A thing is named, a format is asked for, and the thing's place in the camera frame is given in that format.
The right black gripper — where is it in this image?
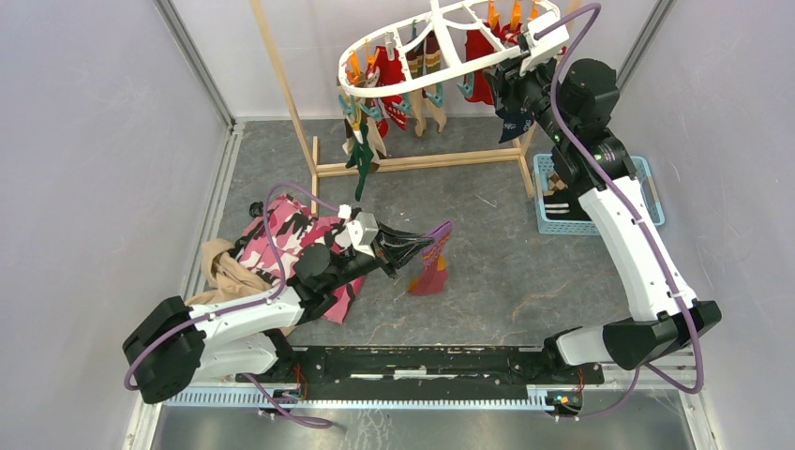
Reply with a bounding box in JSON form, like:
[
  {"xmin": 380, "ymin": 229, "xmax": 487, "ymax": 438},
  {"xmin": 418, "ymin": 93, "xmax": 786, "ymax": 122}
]
[{"xmin": 484, "ymin": 46, "xmax": 573, "ymax": 144}]

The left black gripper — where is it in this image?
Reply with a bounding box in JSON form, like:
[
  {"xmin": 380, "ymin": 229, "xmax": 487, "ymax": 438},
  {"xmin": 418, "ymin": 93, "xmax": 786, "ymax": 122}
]
[{"xmin": 324, "ymin": 220, "xmax": 434, "ymax": 291}]

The purple maroon striped sock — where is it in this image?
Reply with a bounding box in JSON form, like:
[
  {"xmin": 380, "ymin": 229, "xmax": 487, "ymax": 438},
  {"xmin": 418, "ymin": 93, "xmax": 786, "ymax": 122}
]
[{"xmin": 406, "ymin": 219, "xmax": 454, "ymax": 296}]

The red santa sock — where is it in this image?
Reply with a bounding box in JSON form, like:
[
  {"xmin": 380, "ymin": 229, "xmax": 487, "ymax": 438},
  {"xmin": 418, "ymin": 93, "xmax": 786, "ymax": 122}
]
[
  {"xmin": 492, "ymin": 21, "xmax": 523, "ymax": 47},
  {"xmin": 462, "ymin": 24, "xmax": 502, "ymax": 106}
]

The white oval clip hanger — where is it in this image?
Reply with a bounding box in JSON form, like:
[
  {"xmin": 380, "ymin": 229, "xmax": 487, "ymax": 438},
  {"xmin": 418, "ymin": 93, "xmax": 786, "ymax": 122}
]
[{"xmin": 337, "ymin": 1, "xmax": 568, "ymax": 98}]

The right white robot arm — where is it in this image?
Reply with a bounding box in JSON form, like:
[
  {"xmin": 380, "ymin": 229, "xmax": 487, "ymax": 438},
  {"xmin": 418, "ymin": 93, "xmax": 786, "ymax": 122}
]
[{"xmin": 485, "ymin": 59, "xmax": 722, "ymax": 383}]

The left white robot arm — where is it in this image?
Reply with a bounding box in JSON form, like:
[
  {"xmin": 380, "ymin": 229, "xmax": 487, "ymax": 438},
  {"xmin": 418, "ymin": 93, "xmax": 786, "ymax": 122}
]
[{"xmin": 122, "ymin": 216, "xmax": 435, "ymax": 404}]

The wooden hanger stand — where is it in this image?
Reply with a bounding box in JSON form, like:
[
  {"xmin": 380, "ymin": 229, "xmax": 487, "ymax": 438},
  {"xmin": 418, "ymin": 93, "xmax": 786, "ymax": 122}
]
[{"xmin": 250, "ymin": 1, "xmax": 570, "ymax": 197}]

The socks pile in basket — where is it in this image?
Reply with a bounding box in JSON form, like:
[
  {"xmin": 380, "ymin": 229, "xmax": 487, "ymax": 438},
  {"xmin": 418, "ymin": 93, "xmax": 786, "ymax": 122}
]
[{"xmin": 542, "ymin": 172, "xmax": 591, "ymax": 221}]

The blue plastic basket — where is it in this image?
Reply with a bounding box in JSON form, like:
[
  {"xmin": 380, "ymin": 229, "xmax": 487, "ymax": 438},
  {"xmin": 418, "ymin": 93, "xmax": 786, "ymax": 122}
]
[{"xmin": 532, "ymin": 153, "xmax": 666, "ymax": 236}]

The dark green sock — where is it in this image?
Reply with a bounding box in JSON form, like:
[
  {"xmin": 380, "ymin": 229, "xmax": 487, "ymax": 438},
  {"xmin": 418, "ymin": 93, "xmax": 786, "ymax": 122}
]
[{"xmin": 345, "ymin": 125, "xmax": 374, "ymax": 202}]

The red patterned christmas sock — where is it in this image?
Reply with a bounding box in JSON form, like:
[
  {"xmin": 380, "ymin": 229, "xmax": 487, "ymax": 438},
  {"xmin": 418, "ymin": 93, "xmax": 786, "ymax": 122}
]
[{"xmin": 367, "ymin": 45, "xmax": 407, "ymax": 130}]

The pink camouflage cloth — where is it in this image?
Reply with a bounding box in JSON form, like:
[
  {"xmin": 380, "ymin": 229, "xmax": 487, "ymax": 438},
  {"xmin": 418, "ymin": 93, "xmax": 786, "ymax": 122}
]
[{"xmin": 230, "ymin": 193, "xmax": 351, "ymax": 286}]

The beige cloth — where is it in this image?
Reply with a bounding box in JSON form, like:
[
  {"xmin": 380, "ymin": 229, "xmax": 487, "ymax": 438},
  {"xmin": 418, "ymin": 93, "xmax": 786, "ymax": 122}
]
[{"xmin": 186, "ymin": 238, "xmax": 272, "ymax": 306}]

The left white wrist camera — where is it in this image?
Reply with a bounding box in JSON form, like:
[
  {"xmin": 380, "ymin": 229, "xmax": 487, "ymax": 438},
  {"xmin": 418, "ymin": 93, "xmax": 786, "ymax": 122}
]
[{"xmin": 337, "ymin": 204, "xmax": 379, "ymax": 257}]

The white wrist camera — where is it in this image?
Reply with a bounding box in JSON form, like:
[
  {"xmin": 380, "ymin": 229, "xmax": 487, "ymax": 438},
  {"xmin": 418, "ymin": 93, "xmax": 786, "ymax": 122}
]
[
  {"xmin": 337, "ymin": 204, "xmax": 379, "ymax": 257},
  {"xmin": 517, "ymin": 22, "xmax": 569, "ymax": 77}
]

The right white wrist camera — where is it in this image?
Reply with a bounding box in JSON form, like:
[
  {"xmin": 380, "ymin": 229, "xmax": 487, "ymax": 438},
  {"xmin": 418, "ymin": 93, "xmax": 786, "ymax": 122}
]
[{"xmin": 517, "ymin": 22, "xmax": 569, "ymax": 77}]

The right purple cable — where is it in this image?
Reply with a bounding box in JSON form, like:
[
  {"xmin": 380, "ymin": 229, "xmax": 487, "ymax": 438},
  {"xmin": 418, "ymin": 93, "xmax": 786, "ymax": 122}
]
[{"xmin": 533, "ymin": 3, "xmax": 706, "ymax": 424}]

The purple cable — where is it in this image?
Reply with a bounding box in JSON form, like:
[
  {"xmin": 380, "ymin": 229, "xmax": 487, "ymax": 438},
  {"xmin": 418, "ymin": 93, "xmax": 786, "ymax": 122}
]
[
  {"xmin": 123, "ymin": 183, "xmax": 343, "ymax": 429},
  {"xmin": 533, "ymin": 3, "xmax": 706, "ymax": 424}
]

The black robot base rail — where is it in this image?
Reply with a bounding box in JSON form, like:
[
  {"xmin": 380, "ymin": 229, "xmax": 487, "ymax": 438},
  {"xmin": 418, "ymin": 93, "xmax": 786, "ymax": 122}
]
[{"xmin": 256, "ymin": 346, "xmax": 605, "ymax": 402}]

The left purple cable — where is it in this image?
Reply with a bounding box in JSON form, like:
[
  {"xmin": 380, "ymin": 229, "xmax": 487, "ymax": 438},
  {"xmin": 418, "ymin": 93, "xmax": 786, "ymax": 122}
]
[{"xmin": 123, "ymin": 183, "xmax": 343, "ymax": 429}]

